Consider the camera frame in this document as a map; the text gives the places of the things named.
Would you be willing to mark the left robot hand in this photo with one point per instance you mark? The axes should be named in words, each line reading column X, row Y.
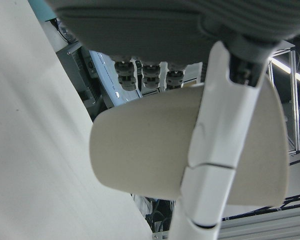
column 140, row 25

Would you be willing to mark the cream paper cup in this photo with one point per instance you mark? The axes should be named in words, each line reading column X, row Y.
column 145, row 145

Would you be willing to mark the blue teach pendant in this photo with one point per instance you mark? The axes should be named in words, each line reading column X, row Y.
column 107, row 77

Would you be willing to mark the aluminium extrusion beam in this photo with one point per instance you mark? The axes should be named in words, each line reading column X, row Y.
column 252, row 225

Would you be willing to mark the aluminium frame post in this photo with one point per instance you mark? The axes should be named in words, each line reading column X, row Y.
column 295, row 105

